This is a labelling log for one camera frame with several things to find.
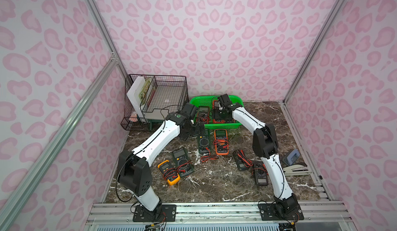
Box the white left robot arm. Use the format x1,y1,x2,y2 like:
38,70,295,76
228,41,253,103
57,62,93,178
117,103,200,211

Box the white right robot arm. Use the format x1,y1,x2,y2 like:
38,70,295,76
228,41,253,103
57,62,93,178
218,94,299,214

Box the orange multimeter with leads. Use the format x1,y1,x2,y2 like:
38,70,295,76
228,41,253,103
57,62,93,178
213,129,229,156

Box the yellow multimeter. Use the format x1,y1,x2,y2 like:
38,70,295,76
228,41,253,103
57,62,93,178
158,160,181,186

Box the white stapler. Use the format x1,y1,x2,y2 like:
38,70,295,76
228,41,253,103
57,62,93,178
283,164,312,176

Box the red multimeter small screen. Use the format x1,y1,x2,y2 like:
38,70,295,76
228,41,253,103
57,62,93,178
212,107,233,124

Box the white board in rack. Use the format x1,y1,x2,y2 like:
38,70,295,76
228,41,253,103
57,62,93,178
127,76,146,118

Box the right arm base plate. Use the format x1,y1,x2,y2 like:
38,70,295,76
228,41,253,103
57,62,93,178
257,203,305,222

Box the dark green multimeter lower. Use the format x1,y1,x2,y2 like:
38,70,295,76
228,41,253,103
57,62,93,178
172,148,194,178

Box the dark green multimeter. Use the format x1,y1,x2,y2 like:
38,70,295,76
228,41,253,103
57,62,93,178
198,129,210,154
172,148,194,178

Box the grey blue hole punch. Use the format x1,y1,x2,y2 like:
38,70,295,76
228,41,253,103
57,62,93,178
282,149,300,166

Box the black clamp multimeter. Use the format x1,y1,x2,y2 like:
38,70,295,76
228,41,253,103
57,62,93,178
252,162,269,187

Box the black wire mesh rack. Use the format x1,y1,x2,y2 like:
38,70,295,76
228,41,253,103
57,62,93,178
121,74,189,131

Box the dark green multimeter upper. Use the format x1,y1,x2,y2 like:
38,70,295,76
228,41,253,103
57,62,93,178
198,129,210,154

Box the green plastic basket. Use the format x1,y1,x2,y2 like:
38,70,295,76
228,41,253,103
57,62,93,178
190,95,241,130

